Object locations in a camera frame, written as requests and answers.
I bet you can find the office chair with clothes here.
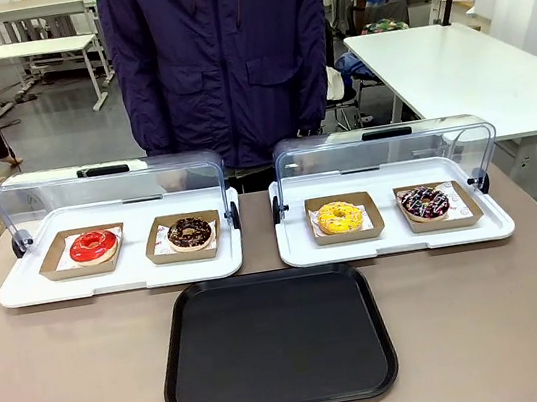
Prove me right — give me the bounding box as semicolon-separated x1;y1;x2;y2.
309;12;383;136

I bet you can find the dark donut with coloured sprinkles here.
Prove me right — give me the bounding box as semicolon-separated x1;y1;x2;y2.
396;180;453;228

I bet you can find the clear hinged display lid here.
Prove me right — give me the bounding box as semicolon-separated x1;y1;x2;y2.
0;141;243;267
261;107;507;226

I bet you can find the black plastic serving tray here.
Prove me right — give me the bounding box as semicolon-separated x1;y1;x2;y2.
147;254;405;402

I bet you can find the white display tray base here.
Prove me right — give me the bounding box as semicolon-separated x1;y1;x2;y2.
266;144;519;273
0;182;250;313

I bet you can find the red glazed donut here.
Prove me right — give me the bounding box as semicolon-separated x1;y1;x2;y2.
66;226;122;270

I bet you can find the large white table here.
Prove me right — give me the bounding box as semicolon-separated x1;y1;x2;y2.
341;7;537;164

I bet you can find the brown cardboard donut boat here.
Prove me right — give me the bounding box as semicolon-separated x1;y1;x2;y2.
392;174;487;238
140;206;227;270
33;221;131;283
303;187;388;249

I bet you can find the person in navy jacket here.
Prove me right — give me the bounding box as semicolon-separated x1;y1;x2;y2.
95;0;351;212

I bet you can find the white desk with metal legs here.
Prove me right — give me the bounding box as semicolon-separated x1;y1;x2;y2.
0;30;115;127
0;0;111;95

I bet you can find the chocolate donut with nut bits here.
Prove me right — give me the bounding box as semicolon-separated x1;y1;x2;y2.
164;213;218;256

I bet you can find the yellow sprinkled donut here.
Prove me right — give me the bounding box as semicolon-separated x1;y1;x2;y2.
315;197;367;239

